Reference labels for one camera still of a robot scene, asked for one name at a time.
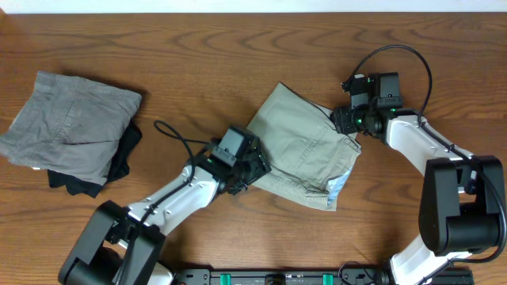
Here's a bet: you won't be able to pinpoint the khaki green shorts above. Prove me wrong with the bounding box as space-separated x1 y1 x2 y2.
247 82 361 211

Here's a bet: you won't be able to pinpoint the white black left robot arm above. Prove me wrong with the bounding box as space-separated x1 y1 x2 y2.
58 135 271 284

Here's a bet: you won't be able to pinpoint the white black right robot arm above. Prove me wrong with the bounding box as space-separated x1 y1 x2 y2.
330 106 506 284

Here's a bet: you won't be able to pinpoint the folded black garment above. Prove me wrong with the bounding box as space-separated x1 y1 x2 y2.
47 121 143 198

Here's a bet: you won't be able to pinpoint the folded grey shorts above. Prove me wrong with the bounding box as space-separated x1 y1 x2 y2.
1 71 142 185

